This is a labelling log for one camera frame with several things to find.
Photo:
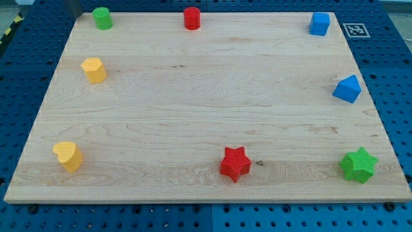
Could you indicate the green cylinder block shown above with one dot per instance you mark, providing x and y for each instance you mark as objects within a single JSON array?
[{"x": 102, "y": 18}]

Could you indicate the blue cube block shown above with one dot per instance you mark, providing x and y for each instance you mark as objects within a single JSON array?
[{"x": 319, "y": 24}]

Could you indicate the yellow heart block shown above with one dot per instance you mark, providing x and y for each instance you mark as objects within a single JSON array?
[{"x": 69, "y": 155}]

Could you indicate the green star block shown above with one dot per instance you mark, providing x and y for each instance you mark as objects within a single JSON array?
[{"x": 358, "y": 165}]

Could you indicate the red cylinder block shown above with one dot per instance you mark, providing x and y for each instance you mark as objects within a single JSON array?
[{"x": 192, "y": 18}]

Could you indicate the light wooden board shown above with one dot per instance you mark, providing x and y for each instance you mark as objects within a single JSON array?
[{"x": 156, "y": 129}]

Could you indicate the red star block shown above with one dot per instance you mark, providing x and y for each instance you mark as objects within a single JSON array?
[{"x": 235, "y": 163}]

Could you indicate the white fiducial marker tag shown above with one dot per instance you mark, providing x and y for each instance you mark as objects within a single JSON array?
[{"x": 356, "y": 30}]

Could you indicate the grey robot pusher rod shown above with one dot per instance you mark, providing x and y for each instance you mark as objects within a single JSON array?
[{"x": 73, "y": 7}]

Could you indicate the yellow hexagon block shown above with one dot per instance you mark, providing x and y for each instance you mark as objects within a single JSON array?
[{"x": 94, "y": 70}]

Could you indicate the blue pentagon block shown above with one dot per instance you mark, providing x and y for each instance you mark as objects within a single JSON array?
[{"x": 348, "y": 89}]

